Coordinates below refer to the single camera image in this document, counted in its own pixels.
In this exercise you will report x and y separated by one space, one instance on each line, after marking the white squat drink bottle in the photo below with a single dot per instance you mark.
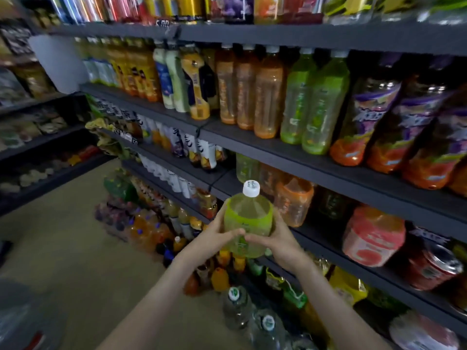
423 331

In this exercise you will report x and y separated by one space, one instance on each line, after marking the person's right forearm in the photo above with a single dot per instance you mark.
339 309

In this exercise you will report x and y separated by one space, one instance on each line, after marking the yellow juice bottle blue label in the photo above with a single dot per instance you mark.
93 63
82 62
106 65

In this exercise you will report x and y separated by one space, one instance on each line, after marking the red fruit juice bottle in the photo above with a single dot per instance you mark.
303 7

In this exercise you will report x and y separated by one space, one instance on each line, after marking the group of large water bottles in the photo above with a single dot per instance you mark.
252 313

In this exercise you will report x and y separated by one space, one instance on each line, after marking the red label metal tin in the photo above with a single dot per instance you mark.
432 264

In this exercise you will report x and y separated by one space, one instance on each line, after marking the person's right hand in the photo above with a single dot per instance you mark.
288 248

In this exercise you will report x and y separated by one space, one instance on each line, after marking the yellow green drink bottle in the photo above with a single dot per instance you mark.
248 215

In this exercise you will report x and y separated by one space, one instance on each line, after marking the yellow lid food tin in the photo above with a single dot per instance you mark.
98 126
108 145

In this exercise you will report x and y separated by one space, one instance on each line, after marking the row of small white bottles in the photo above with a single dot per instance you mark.
166 178

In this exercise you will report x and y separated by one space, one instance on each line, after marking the white green label bottle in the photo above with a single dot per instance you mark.
176 83

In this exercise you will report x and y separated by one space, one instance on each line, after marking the orange squat drink bottle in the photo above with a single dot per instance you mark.
294 200

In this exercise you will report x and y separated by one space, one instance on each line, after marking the black condiment rack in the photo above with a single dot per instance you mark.
36 149

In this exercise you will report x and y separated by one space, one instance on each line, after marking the purple label fruit drink bottle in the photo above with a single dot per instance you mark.
408 127
365 113

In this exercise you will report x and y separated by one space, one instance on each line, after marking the white shelf end panel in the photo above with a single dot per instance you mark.
58 62

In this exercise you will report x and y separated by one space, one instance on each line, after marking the dark grey metal shelf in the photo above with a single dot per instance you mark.
292 36

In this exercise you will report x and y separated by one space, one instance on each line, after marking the person's left forearm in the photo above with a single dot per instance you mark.
149 309

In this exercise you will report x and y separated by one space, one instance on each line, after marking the orange juice bottle white cap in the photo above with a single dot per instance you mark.
268 7

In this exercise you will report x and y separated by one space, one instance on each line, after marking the person's left hand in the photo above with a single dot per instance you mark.
211 244

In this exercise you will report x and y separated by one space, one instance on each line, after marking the white blue drink bottle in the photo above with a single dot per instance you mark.
163 80

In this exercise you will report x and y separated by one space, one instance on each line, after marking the pink squat drink bottle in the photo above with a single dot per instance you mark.
372 237

